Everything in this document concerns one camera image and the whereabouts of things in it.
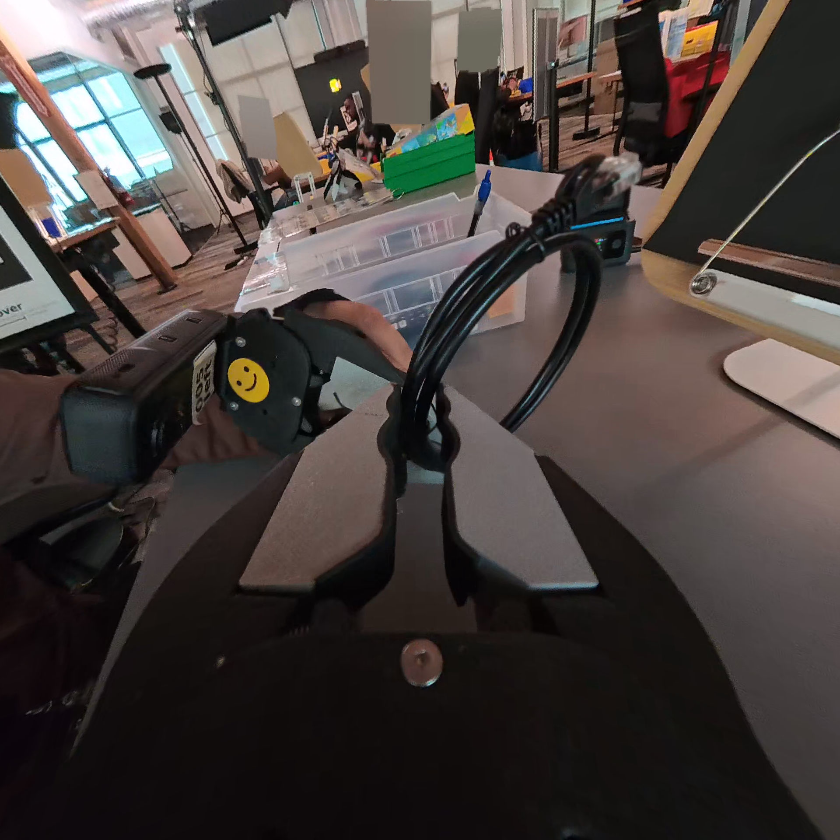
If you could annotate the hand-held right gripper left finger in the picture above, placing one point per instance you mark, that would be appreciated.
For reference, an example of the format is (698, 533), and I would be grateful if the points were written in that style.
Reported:
(321, 518)

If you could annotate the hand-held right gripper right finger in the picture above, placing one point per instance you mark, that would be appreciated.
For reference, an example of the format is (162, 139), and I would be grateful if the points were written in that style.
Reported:
(518, 525)

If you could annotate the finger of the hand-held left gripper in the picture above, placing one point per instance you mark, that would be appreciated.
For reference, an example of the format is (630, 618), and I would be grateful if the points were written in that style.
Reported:
(354, 384)

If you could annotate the person's left forearm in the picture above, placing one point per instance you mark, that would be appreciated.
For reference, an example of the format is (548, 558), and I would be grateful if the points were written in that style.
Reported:
(26, 426)

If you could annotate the person's left hand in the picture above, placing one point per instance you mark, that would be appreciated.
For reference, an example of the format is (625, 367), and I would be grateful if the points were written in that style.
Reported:
(367, 334)

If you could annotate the clear plastic organizer bin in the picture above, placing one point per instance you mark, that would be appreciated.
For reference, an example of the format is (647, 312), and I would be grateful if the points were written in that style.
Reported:
(367, 226)
(315, 282)

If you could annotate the black framed white sign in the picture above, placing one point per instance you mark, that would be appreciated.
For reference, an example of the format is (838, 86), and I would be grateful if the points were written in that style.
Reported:
(26, 289)

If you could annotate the green plastic bin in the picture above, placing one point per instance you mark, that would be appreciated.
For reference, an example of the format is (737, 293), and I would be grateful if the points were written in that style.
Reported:
(433, 164)

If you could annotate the blue pen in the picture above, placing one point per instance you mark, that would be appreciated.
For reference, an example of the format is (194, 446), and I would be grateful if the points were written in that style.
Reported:
(484, 187)

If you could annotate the dark clothing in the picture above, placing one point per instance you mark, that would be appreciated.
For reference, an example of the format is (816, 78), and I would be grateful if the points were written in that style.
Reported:
(39, 643)

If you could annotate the colourful picture books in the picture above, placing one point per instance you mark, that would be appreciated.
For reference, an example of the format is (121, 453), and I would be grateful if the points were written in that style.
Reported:
(439, 128)

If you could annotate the large glass window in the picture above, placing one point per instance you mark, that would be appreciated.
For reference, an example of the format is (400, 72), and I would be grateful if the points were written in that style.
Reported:
(124, 124)

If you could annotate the black device with blue stripe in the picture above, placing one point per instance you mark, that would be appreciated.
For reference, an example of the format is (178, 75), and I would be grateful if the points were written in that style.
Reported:
(613, 246)

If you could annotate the white flat stand base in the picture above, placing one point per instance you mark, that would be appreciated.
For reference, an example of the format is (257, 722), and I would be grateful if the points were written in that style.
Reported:
(787, 380)

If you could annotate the black floor lamp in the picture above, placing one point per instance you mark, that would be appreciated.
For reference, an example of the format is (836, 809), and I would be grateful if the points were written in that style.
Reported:
(154, 70)

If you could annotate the white ledge bar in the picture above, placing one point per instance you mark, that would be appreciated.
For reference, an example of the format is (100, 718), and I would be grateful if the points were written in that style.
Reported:
(774, 305)

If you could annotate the black studio light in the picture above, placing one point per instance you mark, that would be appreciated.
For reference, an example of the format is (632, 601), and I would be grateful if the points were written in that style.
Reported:
(243, 19)

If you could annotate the black office chair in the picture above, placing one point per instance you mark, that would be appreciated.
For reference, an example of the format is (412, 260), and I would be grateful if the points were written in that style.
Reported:
(643, 79)

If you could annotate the red fabric item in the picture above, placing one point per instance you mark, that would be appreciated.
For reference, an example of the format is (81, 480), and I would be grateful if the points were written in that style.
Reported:
(695, 85)

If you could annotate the black board with wooden edge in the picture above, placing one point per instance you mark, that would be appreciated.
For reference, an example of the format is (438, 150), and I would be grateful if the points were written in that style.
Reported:
(754, 98)

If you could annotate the wooden post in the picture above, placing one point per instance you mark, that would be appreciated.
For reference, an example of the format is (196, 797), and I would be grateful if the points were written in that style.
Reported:
(141, 253)

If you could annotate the brown metal rail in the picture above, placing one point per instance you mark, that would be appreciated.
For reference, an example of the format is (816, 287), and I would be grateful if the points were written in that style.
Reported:
(774, 259)

